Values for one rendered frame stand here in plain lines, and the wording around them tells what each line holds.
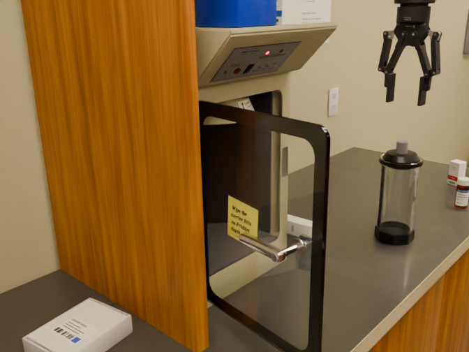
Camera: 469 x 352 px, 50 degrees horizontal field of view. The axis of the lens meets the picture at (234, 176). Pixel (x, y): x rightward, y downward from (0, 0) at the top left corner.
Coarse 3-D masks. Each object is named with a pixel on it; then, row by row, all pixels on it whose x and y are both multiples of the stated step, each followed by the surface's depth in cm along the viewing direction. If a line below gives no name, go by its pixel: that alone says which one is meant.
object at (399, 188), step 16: (384, 160) 127; (384, 176) 128; (400, 176) 125; (416, 176) 126; (384, 192) 129; (400, 192) 126; (416, 192) 129; (384, 208) 130; (400, 208) 128; (384, 224) 131; (400, 224) 129
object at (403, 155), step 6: (396, 144) 127; (402, 144) 126; (390, 150) 130; (396, 150) 127; (402, 150) 126; (408, 150) 130; (384, 156) 128; (390, 156) 126; (396, 156) 125; (402, 156) 124; (408, 156) 124; (414, 156) 125; (396, 162) 124; (402, 162) 124; (408, 162) 124; (414, 162) 124
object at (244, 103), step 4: (232, 100) 103; (236, 100) 103; (240, 100) 104; (244, 100) 105; (248, 100) 107; (224, 104) 102; (228, 104) 102; (232, 104) 102; (236, 104) 103; (240, 104) 104; (244, 104) 104; (248, 104) 106; (244, 108) 104; (248, 108) 105; (252, 108) 107
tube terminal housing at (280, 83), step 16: (240, 80) 98; (256, 80) 102; (272, 80) 106; (288, 80) 110; (208, 96) 93; (224, 96) 96; (240, 96) 99; (288, 96) 111; (288, 112) 112; (208, 304) 105
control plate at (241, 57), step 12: (240, 48) 83; (252, 48) 85; (264, 48) 88; (276, 48) 91; (288, 48) 94; (228, 60) 84; (240, 60) 87; (252, 60) 90; (264, 60) 93; (276, 60) 96; (228, 72) 88; (240, 72) 91; (252, 72) 94; (264, 72) 98
